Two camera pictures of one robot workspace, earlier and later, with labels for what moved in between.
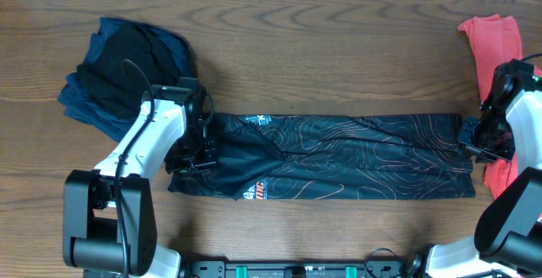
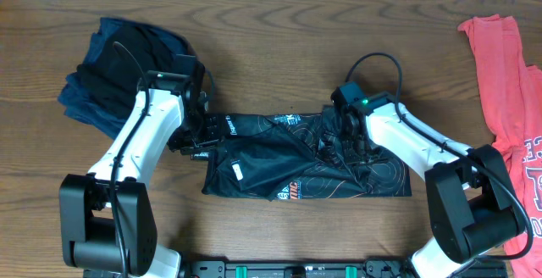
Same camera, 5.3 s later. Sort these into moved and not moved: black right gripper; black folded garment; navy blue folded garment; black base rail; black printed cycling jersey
Moved: black right gripper; black printed cycling jersey
Not moved: black folded garment; black base rail; navy blue folded garment
